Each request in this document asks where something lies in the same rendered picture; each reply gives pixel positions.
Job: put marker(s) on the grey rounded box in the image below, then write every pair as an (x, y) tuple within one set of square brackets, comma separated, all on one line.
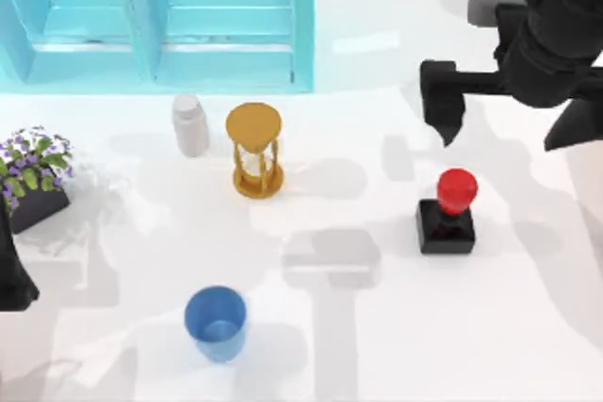
[(483, 6)]

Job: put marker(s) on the wooden hourglass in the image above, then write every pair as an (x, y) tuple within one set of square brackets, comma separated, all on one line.
[(253, 126)]

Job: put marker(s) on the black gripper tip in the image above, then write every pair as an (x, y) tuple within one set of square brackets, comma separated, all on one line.
[(11, 275)]

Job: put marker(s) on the red and black stamp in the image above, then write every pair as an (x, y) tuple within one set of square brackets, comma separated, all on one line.
[(454, 190)]

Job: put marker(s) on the light blue rack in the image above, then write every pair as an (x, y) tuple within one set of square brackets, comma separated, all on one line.
[(226, 20)]

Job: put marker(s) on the blue cup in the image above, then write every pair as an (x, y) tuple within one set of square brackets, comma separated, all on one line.
[(214, 315)]

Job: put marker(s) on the white bottle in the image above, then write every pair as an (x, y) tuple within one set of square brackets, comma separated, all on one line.
[(190, 129)]

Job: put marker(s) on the black pot with purple flowers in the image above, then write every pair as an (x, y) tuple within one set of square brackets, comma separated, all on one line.
[(35, 164)]

